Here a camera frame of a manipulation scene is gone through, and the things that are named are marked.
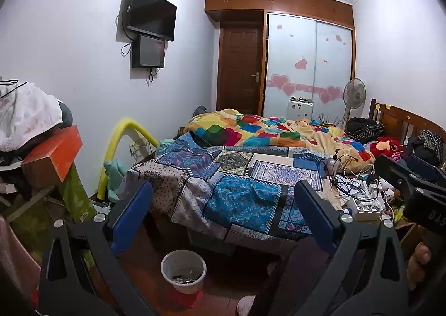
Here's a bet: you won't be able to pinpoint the small wall monitor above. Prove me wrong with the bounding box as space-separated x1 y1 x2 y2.
132 35 166 69

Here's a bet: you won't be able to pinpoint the brown wooden door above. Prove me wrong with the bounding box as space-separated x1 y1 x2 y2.
216 22 263 115

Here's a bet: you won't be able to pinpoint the green fabric storage box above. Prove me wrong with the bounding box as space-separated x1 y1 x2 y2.
3 165 97 264

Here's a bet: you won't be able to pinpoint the wooden headboard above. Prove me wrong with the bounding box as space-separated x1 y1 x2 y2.
368 99 445 157

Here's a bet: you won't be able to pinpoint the tangled black white cables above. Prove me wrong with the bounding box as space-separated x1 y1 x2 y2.
323 150 395 219

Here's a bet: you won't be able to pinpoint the orange cardboard box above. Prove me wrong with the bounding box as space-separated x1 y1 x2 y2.
21 125 83 189

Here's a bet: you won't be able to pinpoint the black wall television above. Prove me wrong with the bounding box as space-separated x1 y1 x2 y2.
127 0 177 41

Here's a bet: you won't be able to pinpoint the white sliding wardrobe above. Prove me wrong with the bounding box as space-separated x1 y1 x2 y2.
263 13 352 127

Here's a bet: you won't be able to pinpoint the colourful checkered blanket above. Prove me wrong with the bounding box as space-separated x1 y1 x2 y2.
184 108 375 171

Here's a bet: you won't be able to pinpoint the red plush toy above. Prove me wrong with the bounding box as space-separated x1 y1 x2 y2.
370 136 405 161

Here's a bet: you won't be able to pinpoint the white plastic trash bin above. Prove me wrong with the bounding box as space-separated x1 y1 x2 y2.
160 250 207 295

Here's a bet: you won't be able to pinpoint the person's right hand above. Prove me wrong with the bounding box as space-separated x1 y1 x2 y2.
407 242 432 290

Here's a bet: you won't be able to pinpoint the patchwork blue bed quilt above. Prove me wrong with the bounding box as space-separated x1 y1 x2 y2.
122 133 326 247

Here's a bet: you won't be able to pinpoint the white cloth pile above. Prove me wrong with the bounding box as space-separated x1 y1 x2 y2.
1 82 63 152

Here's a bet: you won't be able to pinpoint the white small cabinet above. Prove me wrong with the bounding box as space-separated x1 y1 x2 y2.
286 96 314 121

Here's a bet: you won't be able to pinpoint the white standing fan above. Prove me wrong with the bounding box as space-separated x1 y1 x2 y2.
342 78 367 125

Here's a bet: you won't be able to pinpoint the yellow foam tube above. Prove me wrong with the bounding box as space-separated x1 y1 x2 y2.
96 118 160 201

